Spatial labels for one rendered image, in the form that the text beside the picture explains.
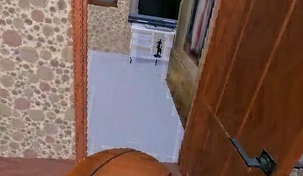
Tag black television set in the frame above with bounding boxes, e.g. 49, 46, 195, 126
125, 0, 183, 31

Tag small black figurine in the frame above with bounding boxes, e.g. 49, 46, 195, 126
152, 37, 165, 59

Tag white television stand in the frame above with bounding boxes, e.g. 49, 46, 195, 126
125, 21, 177, 71

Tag brown wooden room door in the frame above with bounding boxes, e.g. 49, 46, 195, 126
175, 0, 303, 176

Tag dark framed wall picture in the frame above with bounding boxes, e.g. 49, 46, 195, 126
181, 0, 217, 67

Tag black door lever handle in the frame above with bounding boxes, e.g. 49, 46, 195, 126
223, 136, 281, 176

